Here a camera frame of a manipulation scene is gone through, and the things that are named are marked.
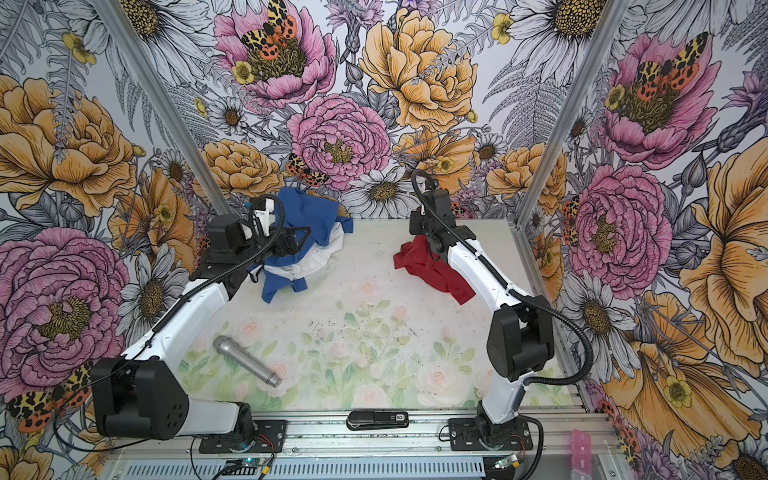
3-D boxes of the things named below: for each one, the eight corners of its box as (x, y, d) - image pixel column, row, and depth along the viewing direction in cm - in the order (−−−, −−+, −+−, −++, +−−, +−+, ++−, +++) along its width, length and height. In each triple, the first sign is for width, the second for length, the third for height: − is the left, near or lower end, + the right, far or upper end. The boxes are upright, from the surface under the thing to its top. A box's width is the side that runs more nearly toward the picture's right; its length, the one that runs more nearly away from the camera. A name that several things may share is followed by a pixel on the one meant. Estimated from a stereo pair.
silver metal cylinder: (215, 349, 90) (209, 344, 88) (226, 338, 93) (221, 333, 90) (276, 389, 83) (272, 385, 80) (286, 376, 86) (283, 371, 83)
